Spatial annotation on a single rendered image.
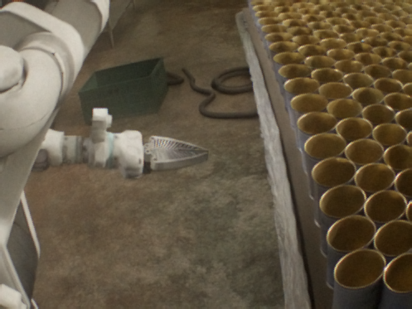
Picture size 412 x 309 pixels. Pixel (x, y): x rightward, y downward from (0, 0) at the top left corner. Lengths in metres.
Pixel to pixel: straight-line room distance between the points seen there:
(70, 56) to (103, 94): 3.47
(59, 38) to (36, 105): 0.11
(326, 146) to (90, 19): 0.41
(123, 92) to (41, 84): 3.50
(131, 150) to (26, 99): 0.68
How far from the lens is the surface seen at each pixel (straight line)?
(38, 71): 0.46
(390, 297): 0.59
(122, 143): 1.10
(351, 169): 0.78
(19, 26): 0.55
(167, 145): 1.16
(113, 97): 3.98
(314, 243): 0.77
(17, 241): 0.89
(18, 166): 0.69
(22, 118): 0.44
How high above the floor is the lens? 1.61
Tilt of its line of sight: 29 degrees down
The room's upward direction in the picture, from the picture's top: 11 degrees counter-clockwise
